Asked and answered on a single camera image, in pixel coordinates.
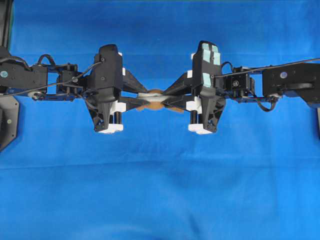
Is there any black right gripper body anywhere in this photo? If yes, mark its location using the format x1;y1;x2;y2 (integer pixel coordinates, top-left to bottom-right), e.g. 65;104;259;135
186;51;227;135

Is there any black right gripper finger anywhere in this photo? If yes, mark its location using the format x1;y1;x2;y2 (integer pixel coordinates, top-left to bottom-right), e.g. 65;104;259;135
161;95;198;112
162;73;193;96

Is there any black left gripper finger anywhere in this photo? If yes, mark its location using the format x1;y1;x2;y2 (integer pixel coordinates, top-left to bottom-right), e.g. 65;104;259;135
122;68;148;93
119;96;150;111

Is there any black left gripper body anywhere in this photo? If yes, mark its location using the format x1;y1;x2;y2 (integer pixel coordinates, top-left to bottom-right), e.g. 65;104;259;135
86;51;126;135

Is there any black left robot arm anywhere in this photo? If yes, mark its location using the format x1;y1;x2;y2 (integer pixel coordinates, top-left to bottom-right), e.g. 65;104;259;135
0;44;149;134

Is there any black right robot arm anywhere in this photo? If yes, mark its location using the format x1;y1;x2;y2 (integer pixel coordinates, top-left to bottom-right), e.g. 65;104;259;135
162;52;320;134

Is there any blue table cloth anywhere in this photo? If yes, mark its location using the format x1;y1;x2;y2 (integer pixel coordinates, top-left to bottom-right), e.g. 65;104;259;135
0;0;320;240

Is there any black right camera cable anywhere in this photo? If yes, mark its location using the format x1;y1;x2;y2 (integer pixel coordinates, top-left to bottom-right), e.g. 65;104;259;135
214;57;320;79

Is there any black camera cable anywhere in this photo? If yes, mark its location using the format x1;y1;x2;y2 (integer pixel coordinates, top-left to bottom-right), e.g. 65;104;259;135
214;57;320;79
0;61;103;98

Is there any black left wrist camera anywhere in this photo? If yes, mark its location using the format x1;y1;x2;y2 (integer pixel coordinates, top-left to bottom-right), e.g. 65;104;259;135
90;44;123;104

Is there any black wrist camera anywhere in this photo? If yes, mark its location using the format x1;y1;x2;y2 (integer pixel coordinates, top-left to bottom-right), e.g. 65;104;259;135
191;40;222;105
90;44;123;104

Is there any black left camera cable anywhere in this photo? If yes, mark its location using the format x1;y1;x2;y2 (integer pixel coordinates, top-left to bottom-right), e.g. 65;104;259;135
0;61;103;98

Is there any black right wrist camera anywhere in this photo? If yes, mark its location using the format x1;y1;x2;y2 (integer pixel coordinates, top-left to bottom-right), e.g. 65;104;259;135
191;40;222;105

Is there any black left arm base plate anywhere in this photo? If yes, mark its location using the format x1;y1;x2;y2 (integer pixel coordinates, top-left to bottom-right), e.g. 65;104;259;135
0;96;20;151

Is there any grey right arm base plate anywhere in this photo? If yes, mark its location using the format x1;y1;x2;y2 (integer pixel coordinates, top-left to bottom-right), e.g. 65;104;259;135
316;107;320;138

